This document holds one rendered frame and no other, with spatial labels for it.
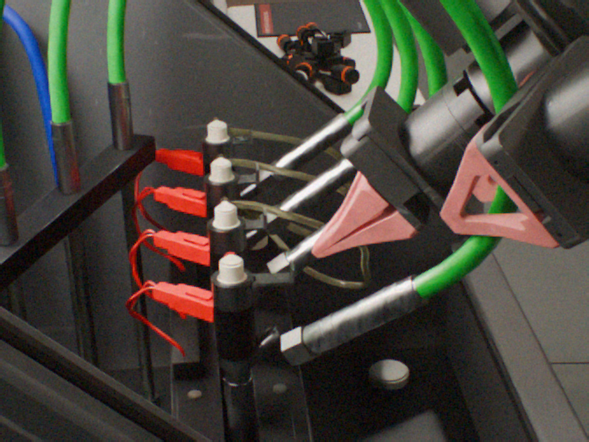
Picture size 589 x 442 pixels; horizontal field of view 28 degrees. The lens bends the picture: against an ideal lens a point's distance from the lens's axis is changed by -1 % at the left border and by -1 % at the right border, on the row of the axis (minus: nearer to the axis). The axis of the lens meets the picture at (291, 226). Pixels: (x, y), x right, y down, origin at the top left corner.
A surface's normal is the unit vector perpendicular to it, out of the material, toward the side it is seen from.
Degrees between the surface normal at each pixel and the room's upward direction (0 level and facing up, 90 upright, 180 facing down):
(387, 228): 105
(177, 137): 90
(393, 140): 46
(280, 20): 0
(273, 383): 0
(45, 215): 0
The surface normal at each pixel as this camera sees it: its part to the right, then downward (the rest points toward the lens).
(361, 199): -0.41, 0.63
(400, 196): -0.17, 0.45
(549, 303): -0.03, -0.89
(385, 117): 0.69, -0.58
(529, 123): 0.49, -0.35
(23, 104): 0.10, 0.45
